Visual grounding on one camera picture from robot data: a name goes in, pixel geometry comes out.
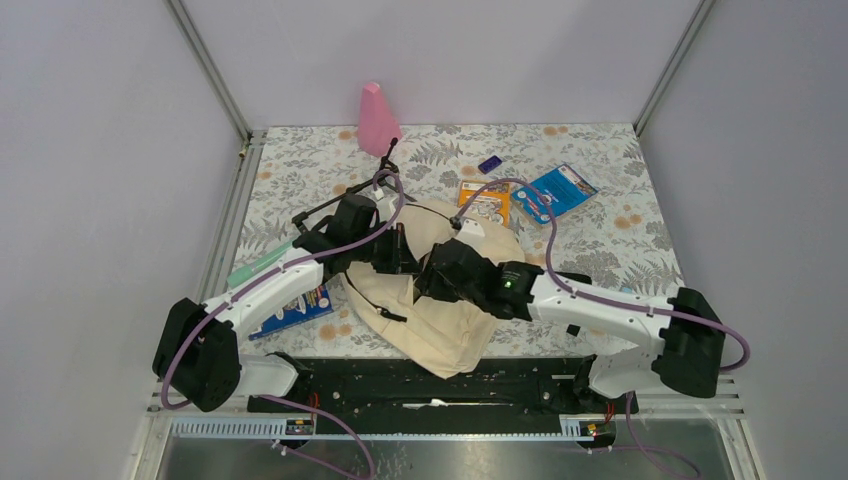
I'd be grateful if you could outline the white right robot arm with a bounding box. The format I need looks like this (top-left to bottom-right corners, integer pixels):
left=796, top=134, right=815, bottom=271
left=414, top=211, right=751, bottom=412

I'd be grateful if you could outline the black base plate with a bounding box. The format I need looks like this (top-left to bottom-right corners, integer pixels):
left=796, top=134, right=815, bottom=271
left=286, top=357, right=625, bottom=438

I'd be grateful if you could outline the beige canvas backpack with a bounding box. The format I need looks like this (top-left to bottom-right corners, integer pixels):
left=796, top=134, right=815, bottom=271
left=340, top=199, right=526, bottom=379

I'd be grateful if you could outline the pink cone-shaped object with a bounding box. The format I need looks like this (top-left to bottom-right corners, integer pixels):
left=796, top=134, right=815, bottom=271
left=357, top=82, right=403, bottom=157

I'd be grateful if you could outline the black compass tool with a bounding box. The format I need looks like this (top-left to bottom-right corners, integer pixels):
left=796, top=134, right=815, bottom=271
left=291, top=137, right=400, bottom=233

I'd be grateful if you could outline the blue booklet right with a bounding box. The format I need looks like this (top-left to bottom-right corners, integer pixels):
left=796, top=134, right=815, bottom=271
left=511, top=163, right=598, bottom=225

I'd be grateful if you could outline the green tube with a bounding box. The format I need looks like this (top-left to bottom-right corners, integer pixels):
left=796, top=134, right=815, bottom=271
left=226, top=241, right=292, bottom=289

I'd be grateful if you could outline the orange booklet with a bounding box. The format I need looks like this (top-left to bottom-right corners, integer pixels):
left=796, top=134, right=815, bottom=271
left=457, top=180, right=510, bottom=227

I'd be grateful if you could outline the blue picture book left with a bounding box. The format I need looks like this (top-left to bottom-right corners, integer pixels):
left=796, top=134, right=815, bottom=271
left=248, top=286, right=334, bottom=341

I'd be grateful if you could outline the small purple box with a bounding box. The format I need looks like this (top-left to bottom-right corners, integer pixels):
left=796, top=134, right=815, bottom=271
left=478, top=155, right=503, bottom=174

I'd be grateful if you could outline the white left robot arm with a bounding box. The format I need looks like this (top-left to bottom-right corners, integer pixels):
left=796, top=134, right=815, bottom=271
left=152, top=168, right=417, bottom=412

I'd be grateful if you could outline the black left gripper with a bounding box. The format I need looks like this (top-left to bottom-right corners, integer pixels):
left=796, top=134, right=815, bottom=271
left=351, top=222, right=422, bottom=275

